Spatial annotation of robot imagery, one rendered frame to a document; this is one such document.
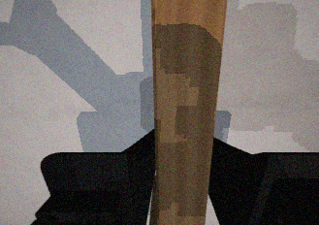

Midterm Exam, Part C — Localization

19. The brown wooden post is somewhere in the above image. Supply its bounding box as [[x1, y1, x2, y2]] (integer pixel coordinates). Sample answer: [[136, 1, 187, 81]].
[[149, 175, 157, 225]]

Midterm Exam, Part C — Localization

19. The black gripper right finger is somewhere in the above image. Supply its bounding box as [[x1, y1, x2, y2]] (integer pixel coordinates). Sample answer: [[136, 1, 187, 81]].
[[208, 137, 319, 225]]

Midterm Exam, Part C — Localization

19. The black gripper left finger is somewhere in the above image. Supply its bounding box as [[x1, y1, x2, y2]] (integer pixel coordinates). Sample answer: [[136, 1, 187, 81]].
[[41, 129, 156, 225]]

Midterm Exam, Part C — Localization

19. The brown wooden board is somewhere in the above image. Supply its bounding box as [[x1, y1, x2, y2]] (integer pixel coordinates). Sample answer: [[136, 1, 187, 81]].
[[151, 0, 227, 225]]

